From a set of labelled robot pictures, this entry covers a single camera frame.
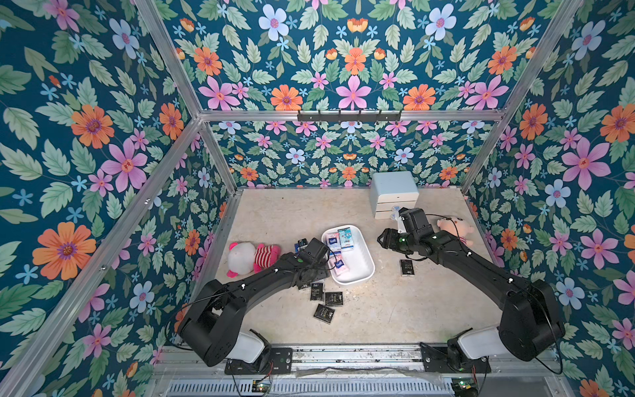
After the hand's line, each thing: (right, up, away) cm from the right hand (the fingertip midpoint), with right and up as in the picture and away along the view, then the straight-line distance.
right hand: (384, 239), depth 86 cm
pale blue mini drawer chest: (+6, +19, +13) cm, 23 cm away
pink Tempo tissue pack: (-18, -2, +8) cm, 20 cm away
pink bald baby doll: (+32, +3, +11) cm, 34 cm away
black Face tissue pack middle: (-24, -19, 0) cm, 30 cm away
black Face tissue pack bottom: (-21, -24, -5) cm, 32 cm away
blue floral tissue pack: (-16, -10, +5) cm, 20 cm away
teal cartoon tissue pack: (-13, -1, +10) cm, 16 cm away
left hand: (-22, -12, +2) cm, 25 cm away
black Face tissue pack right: (-18, -21, -2) cm, 27 cm away
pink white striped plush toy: (-50, -7, +3) cm, 51 cm away
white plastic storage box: (-8, -9, +10) cm, 16 cm away
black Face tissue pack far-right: (+10, -12, +5) cm, 16 cm away
